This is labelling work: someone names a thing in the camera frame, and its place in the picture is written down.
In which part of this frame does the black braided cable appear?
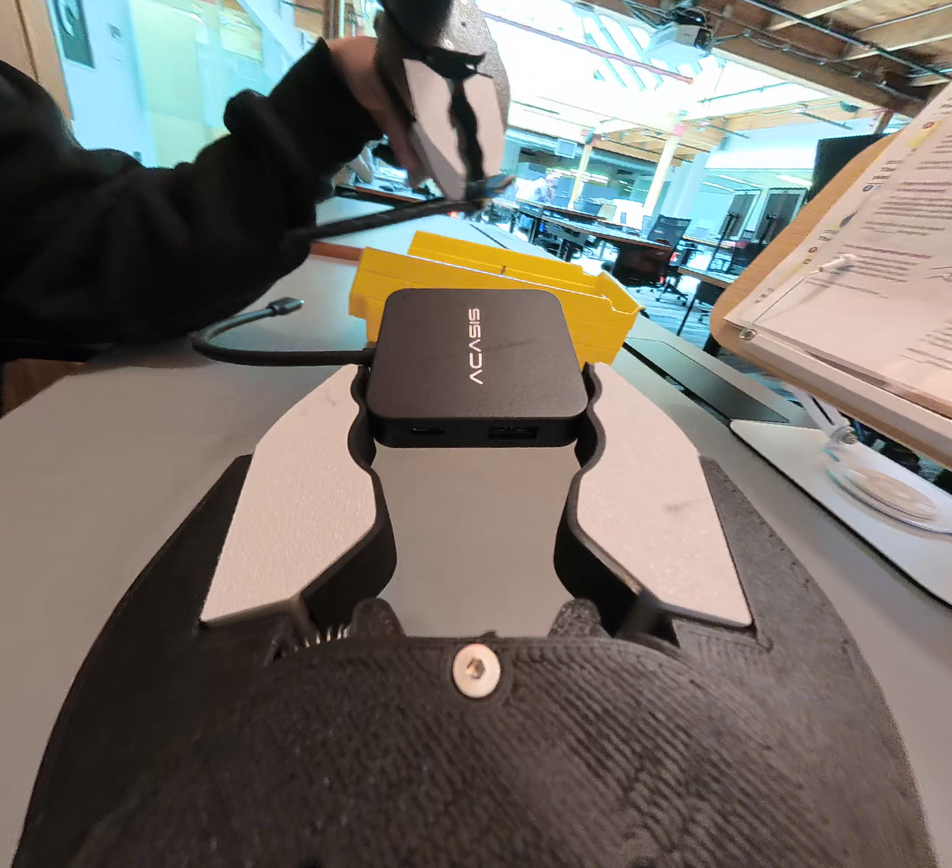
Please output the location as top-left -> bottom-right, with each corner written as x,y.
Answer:
285,171 -> 516,243

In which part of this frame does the black usb hub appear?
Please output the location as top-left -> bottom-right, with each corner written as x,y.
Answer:
364,288 -> 590,450

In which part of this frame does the black office chair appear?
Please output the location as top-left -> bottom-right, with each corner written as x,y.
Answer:
616,214 -> 694,305

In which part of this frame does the black monitor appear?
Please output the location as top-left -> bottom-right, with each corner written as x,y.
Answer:
809,134 -> 897,203

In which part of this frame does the white ceiling projector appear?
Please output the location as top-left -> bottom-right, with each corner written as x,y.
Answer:
646,4 -> 716,60

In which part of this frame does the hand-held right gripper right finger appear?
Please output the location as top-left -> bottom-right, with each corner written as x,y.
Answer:
552,361 -> 755,637

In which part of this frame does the wooden document board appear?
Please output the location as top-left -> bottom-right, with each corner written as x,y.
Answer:
709,83 -> 952,471

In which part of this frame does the yellow plastic bin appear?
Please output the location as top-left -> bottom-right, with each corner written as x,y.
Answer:
348,229 -> 647,372

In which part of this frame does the person's left forearm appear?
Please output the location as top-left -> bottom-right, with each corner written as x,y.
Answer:
0,37 -> 388,367

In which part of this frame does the wooden pillar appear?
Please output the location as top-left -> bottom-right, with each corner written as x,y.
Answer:
0,0 -> 73,119

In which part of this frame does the person's left hand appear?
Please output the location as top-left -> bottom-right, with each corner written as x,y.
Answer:
326,34 -> 428,174

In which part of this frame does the printed paper sheet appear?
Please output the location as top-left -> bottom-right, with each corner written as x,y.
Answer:
725,83 -> 952,401

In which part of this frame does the white document stand base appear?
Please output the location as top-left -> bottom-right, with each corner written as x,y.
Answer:
731,392 -> 952,607

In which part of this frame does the grey desk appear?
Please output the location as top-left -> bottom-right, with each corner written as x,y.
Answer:
0,217 -> 952,802

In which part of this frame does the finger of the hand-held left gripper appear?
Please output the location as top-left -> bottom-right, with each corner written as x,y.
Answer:
461,72 -> 510,181
400,52 -> 473,195

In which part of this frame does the long dark table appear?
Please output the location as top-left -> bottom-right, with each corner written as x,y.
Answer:
513,199 -> 670,267

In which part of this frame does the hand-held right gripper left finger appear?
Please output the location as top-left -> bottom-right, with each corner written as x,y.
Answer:
199,364 -> 397,624

